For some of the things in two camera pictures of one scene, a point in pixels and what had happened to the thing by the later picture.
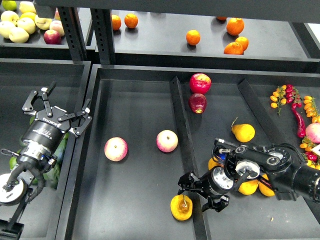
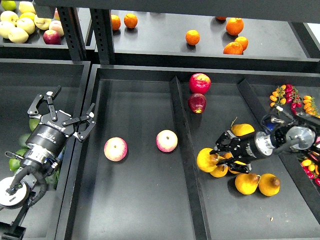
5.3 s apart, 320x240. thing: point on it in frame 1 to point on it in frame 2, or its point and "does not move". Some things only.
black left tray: (19, 77) does not move
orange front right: (234, 48) does not move
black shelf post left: (73, 30) does not move
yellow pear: (181, 207) to (206, 162)
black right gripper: (212, 183) to (245, 148)
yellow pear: (265, 190) does not move
